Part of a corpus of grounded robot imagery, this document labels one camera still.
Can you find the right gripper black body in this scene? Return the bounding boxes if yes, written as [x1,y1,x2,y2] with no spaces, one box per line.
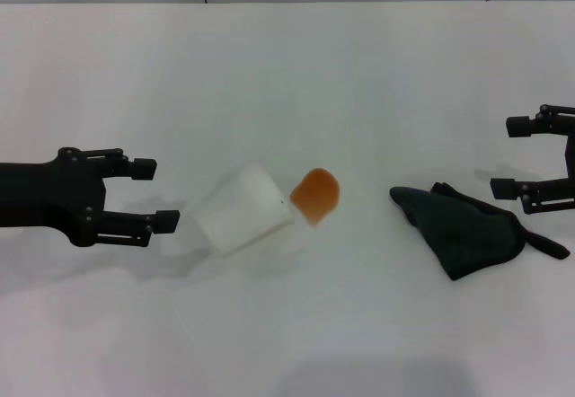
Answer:
[563,122,575,185]

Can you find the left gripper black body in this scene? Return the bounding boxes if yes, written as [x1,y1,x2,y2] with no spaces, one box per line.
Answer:
[0,146,108,249]

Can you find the dark blue rag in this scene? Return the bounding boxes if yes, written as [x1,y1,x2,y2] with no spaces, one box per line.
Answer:
[387,181,572,283]

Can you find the brown water stain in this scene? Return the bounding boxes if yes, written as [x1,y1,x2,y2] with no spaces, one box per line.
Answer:
[288,167,341,230]

